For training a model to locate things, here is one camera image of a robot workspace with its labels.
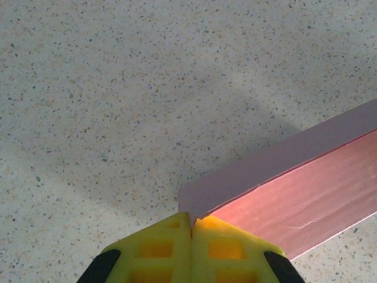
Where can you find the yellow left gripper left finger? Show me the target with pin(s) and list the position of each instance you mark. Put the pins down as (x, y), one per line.
(141, 256)

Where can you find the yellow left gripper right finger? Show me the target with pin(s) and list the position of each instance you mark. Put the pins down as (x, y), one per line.
(241, 256)

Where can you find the pink paper box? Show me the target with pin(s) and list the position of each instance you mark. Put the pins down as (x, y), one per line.
(294, 188)

